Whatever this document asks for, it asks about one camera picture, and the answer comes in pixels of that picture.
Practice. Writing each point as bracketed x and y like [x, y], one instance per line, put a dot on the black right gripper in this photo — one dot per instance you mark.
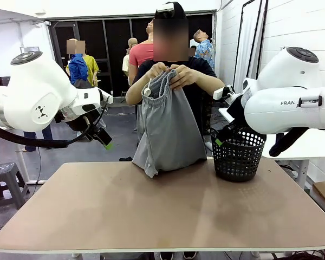
[237, 111]

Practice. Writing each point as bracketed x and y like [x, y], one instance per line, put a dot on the mannequin with red top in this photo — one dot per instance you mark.
[140, 54]

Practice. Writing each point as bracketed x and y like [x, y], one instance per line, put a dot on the bald mannequin cream shirt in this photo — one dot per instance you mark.
[130, 51]

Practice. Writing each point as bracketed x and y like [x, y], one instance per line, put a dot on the person's left hand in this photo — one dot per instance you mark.
[184, 77]

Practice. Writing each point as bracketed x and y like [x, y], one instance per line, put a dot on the mannequin with yellow shirt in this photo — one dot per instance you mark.
[92, 67]

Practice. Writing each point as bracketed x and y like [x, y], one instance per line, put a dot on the black shoe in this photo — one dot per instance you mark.
[166, 256]
[190, 256]

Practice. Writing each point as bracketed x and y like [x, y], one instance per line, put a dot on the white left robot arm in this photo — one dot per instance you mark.
[29, 89]

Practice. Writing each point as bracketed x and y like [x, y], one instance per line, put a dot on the black perforated plastic basket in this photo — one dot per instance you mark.
[238, 162]

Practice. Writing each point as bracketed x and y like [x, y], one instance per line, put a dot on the person in black t-shirt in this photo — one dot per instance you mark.
[197, 108]

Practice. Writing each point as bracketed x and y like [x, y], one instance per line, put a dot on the black light stand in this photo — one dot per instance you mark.
[249, 40]

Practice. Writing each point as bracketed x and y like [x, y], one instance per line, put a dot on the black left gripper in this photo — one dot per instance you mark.
[82, 125]

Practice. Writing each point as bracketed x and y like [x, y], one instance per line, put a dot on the mannequin with floral shirt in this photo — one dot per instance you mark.
[205, 51]

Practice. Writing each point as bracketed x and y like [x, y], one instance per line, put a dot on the grey training pants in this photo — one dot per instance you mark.
[168, 130]

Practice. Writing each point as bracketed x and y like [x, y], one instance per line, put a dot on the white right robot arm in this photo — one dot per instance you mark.
[281, 89]

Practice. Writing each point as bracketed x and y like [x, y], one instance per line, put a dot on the black left shoe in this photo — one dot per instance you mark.
[190, 256]

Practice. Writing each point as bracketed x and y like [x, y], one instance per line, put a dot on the black right shoe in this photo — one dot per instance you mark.
[166, 256]

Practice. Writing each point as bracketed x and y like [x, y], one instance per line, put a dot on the person's left forearm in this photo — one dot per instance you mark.
[210, 84]

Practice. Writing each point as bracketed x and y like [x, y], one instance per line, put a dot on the white side table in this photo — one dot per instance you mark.
[314, 146]

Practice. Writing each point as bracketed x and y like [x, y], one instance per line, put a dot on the person's right hand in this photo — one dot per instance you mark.
[158, 69]

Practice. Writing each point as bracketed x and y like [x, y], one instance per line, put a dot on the blue jeans mannequin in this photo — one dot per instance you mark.
[32, 140]

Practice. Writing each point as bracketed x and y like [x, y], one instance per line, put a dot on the grey plastic stool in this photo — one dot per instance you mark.
[5, 184]

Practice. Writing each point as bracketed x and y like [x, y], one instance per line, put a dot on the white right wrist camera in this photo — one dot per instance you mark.
[222, 92]

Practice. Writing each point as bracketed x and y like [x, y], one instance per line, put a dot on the grey wall monitor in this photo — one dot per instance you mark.
[29, 49]

